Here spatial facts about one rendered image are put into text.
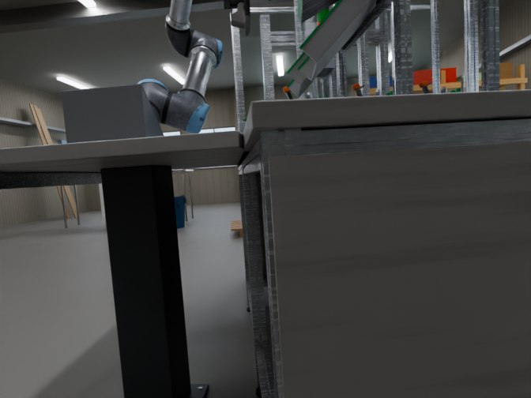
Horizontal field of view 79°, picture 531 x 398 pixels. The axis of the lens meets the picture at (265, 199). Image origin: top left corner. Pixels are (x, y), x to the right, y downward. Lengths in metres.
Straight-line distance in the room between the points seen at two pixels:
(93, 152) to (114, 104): 0.40
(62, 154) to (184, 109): 0.58
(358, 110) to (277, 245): 0.17
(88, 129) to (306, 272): 0.83
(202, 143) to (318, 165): 0.26
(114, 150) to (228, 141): 0.20
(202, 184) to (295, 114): 9.61
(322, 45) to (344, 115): 0.33
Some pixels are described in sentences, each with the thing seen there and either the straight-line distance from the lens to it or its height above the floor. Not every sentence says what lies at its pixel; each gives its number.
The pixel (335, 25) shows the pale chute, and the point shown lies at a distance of 0.70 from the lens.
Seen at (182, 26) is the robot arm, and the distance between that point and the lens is 1.50.
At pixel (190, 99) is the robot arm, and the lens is 1.21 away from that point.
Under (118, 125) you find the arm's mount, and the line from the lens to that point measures 1.01.
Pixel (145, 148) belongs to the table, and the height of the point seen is 0.84.
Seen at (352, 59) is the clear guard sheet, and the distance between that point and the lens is 2.74.
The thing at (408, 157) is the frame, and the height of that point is 0.79.
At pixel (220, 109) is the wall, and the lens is 9.97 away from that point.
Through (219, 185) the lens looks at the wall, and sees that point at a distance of 9.82.
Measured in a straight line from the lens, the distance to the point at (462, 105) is 0.44.
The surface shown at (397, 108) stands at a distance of 0.40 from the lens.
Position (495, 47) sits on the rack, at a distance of 0.78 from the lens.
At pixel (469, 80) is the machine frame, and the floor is 1.23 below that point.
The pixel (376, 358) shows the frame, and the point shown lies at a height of 0.56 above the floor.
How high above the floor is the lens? 0.78
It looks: 4 degrees down
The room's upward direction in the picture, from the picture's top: 4 degrees counter-clockwise
